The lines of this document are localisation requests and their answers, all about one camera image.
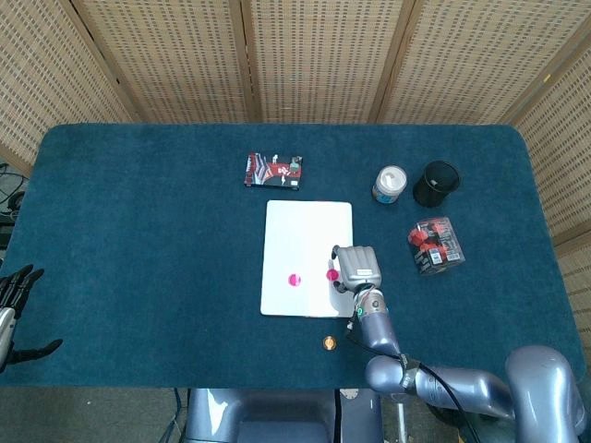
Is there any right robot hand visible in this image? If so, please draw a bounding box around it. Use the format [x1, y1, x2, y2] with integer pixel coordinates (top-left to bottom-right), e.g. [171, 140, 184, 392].
[328, 245, 383, 295]

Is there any red black card box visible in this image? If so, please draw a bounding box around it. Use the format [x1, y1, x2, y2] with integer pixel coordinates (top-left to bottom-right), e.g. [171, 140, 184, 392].
[243, 152, 305, 190]

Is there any jar with white lid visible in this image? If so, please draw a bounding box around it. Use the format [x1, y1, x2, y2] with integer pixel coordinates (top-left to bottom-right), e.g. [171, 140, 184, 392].
[371, 165, 409, 206]

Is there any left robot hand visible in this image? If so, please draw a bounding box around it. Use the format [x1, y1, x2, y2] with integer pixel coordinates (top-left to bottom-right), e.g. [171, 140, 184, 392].
[0, 263, 64, 370]

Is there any clear box of red capsules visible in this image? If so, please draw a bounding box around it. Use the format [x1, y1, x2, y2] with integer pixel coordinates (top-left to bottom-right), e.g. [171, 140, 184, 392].
[406, 216, 466, 277]

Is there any blue table cloth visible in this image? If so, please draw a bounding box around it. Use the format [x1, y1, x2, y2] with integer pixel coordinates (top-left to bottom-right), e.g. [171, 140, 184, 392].
[0, 123, 586, 391]

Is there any white rectangular board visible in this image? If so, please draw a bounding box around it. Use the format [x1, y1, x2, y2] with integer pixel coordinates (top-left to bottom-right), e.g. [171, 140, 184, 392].
[259, 199, 356, 319]

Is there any grey blue robot torso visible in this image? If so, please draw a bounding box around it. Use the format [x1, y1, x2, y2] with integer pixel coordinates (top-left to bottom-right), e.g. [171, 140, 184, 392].
[184, 388, 384, 443]

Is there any blue cable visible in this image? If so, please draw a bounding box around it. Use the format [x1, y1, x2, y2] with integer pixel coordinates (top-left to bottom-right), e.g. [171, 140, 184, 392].
[163, 388, 186, 443]

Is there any metal table leg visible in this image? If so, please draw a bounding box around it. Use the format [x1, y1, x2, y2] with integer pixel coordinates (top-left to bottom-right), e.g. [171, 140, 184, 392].
[394, 400, 410, 443]

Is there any black cable bundle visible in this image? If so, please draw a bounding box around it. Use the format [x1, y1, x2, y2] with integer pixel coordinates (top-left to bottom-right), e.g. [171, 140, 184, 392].
[0, 161, 29, 250]

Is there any black mesh pen holder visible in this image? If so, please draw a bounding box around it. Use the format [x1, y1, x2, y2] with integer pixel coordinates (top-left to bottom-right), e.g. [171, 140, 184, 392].
[412, 160, 462, 209]

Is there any woven bamboo screen panel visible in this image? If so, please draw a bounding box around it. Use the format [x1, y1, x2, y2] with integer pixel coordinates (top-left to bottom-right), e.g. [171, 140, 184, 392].
[71, 0, 259, 125]
[378, 0, 591, 126]
[242, 0, 416, 125]
[0, 0, 139, 179]
[507, 31, 591, 352]

